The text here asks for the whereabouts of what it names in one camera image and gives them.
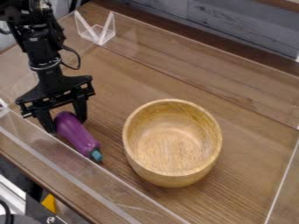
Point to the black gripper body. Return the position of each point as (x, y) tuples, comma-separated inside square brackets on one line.
[(56, 90)]

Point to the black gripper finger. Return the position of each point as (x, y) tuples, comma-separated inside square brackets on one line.
[(44, 117), (80, 107)]

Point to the purple toy eggplant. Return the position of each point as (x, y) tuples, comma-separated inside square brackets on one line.
[(71, 129)]

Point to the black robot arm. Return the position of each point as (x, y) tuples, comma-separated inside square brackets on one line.
[(40, 37)]

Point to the brown wooden bowl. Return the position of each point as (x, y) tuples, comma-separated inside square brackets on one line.
[(172, 141)]

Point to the yellow black device corner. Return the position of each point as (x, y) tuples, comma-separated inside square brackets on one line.
[(40, 213)]

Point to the clear acrylic tray enclosure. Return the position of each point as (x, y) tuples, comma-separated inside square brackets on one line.
[(148, 64)]

